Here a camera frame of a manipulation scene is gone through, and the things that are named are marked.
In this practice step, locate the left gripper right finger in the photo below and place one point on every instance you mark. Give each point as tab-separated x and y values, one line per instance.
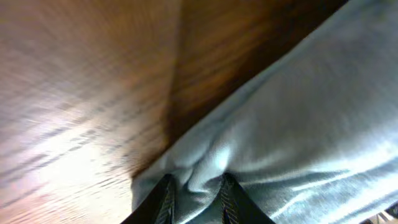
237	207

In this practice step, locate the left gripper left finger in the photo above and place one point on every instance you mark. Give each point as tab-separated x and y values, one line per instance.
158	207

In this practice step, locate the grey t-shirt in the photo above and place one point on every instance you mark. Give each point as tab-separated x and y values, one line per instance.
312	139

